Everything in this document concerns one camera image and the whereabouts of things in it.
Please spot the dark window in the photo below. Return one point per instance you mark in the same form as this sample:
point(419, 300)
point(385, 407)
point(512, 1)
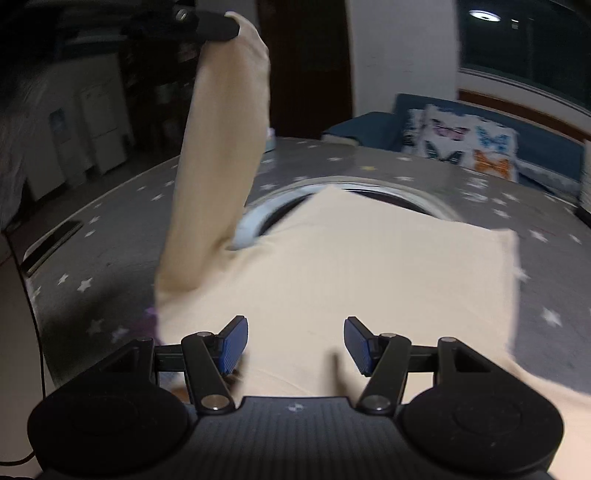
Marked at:
point(544, 44)

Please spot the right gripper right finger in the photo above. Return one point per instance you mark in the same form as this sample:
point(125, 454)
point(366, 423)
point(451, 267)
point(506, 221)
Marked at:
point(365, 348)

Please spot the butterfly print pillow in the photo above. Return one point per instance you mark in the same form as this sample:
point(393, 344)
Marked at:
point(468, 141)

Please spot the grey star tablecloth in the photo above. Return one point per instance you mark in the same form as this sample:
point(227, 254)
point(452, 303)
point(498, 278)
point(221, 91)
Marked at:
point(95, 291)

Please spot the blue sofa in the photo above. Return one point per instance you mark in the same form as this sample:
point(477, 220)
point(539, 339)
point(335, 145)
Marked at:
point(545, 160)

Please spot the tissue box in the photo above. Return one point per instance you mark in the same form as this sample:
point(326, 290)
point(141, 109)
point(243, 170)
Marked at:
point(270, 140)

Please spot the water dispenser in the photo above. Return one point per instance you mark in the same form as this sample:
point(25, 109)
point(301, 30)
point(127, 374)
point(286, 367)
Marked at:
point(66, 149)

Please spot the cream sweatshirt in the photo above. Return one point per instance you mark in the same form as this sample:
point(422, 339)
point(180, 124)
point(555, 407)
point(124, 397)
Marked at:
point(339, 254)

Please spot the white refrigerator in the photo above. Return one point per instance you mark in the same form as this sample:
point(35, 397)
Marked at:
point(101, 125)

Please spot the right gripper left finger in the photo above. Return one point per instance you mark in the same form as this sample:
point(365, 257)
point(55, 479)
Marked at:
point(229, 344)

